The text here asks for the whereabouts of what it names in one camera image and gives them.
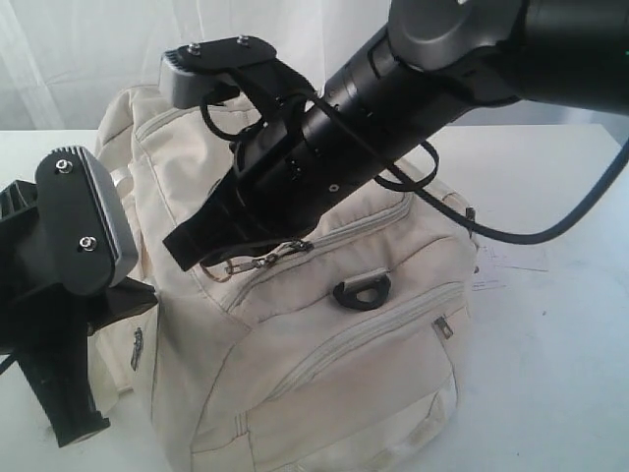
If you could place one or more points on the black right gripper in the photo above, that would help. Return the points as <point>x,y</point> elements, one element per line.
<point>290,167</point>

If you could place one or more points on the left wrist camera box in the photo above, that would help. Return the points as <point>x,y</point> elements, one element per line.
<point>84,221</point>

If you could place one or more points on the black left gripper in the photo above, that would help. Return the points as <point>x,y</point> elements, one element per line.
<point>45,328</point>

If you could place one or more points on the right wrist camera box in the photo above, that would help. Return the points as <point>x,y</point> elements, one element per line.
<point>189,72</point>

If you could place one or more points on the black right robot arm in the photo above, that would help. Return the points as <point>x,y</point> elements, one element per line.
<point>431,63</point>

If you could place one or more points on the cream white duffel bag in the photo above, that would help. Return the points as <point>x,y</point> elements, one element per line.
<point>342,354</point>

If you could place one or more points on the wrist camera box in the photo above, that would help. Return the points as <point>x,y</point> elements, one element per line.
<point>84,221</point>
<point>189,72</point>

